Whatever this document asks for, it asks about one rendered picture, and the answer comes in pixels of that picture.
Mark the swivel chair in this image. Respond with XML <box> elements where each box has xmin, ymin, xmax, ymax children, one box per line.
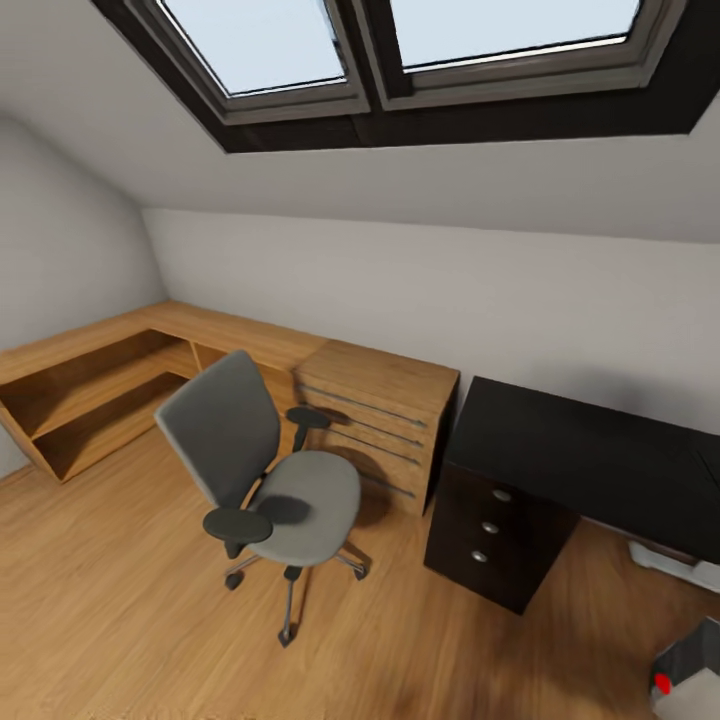
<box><xmin>154</xmin><ymin>349</ymin><xmax>367</xmax><ymax>647</ymax></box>

